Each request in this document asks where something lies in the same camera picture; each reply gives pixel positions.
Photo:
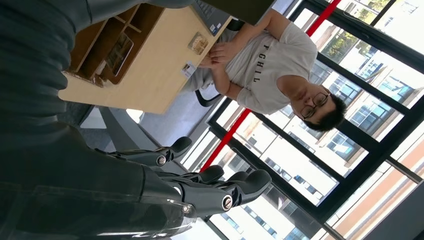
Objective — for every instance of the black office chair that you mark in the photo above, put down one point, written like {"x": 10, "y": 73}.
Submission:
{"x": 205, "y": 101}

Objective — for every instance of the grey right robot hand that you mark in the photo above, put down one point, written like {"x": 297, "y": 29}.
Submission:
{"x": 82, "y": 185}

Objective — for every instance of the small wooden block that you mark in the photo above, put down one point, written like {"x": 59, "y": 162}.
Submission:
{"x": 198, "y": 43}

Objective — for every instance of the person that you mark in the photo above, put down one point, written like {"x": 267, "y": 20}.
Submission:
{"x": 275, "y": 59}

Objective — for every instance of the black-framed glasses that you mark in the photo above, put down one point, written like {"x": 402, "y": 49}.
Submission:
{"x": 319, "y": 99}

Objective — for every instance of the wooden compartment organizer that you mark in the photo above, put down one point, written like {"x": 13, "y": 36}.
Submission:
{"x": 96, "y": 49}

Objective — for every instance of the red bar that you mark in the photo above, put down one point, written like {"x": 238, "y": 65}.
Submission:
{"x": 228, "y": 139}

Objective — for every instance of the black window frame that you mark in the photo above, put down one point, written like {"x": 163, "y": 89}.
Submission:
{"x": 371, "y": 165}

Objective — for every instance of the grey laptop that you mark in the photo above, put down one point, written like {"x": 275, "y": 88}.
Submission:
{"x": 238, "y": 10}

